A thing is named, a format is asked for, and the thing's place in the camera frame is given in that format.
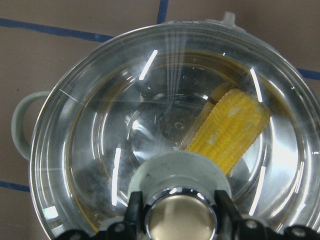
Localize yellow corn cob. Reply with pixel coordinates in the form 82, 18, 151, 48
186, 88, 271, 175

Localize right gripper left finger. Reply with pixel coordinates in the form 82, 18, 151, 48
123, 191, 144, 240

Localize glass pot lid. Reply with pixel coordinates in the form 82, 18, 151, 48
30, 21, 320, 239

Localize pale green cooking pot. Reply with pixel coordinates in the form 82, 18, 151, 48
11, 12, 320, 240

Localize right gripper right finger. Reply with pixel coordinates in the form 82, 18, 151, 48
214, 190, 242, 240

